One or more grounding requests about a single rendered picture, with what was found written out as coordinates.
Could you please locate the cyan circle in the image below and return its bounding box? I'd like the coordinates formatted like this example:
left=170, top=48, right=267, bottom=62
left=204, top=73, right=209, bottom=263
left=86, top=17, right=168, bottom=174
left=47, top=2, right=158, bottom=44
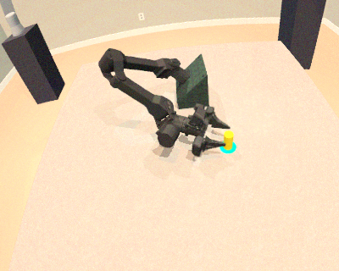
left=220, top=142, right=236, bottom=153

